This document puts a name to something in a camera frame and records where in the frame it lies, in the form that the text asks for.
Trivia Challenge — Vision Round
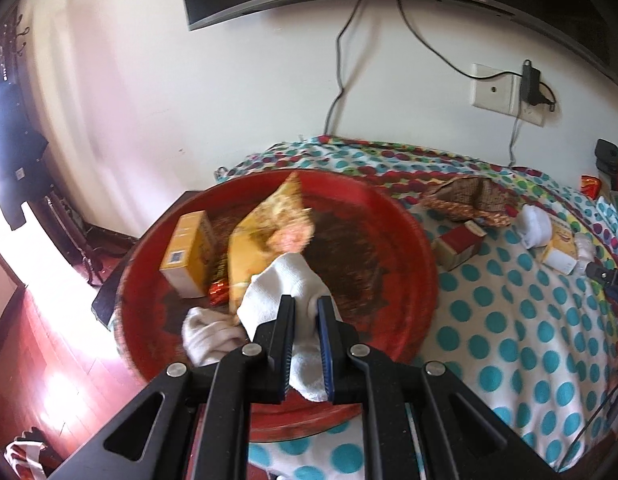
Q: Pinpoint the brown patterned snack bag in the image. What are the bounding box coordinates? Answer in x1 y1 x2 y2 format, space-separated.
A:
420 177 517 228

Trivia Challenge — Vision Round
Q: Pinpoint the dark hanging clothing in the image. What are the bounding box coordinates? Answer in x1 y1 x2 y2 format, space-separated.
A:
0 105 50 231

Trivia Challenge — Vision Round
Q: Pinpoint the black adapter cable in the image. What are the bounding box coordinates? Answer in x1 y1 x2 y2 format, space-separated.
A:
396 0 524 82

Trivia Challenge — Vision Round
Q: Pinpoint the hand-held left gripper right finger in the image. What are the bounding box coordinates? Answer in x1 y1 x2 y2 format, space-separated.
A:
315 296 560 480

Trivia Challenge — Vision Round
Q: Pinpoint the black power adapter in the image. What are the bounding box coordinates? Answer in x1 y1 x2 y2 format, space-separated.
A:
520 59 542 107

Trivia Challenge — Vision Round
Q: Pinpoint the red shiny wrapper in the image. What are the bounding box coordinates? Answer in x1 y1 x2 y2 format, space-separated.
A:
207 280 232 307

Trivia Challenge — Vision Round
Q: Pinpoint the white sock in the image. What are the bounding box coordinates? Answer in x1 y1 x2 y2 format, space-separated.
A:
182 307 250 368
236 252 335 403
518 204 554 250

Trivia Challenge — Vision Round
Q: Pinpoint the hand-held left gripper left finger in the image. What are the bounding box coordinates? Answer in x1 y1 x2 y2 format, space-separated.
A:
49 294 296 480

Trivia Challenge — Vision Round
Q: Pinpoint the white wall socket plate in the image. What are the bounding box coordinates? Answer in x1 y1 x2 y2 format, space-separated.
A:
470 62 546 127

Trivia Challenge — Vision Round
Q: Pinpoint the yellow white box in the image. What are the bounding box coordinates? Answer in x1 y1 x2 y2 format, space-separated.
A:
540 220 582 276

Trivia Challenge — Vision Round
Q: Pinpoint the dotted colourful blanket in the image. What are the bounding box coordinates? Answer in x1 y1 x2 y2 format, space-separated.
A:
214 135 618 480

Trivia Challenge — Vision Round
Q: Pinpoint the white red cloth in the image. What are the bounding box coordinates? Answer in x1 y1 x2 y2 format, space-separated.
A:
4 427 65 480

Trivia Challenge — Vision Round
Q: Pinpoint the tall yellow box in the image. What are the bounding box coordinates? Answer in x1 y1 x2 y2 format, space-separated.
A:
159 210 221 300

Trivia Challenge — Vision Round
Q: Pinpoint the yellow snack bag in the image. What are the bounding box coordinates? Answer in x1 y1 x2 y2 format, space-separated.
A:
226 171 317 316

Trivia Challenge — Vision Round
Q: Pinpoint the clear plastic bag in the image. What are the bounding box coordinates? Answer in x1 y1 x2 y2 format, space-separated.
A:
571 232 597 278

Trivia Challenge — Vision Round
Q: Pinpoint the black wall coat rack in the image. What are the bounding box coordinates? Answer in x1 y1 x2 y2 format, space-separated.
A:
0 12 30 86

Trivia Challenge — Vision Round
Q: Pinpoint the thin black television cable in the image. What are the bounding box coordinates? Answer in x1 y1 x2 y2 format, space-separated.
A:
323 0 365 136

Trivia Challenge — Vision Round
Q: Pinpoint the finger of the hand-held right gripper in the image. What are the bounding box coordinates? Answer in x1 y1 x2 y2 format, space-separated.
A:
586 259 618 306

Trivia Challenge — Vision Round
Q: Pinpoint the red round tray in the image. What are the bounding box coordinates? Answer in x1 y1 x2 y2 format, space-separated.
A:
112 169 440 443

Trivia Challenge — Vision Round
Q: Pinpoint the small red white box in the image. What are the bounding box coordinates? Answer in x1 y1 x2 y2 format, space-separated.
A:
431 222 487 272

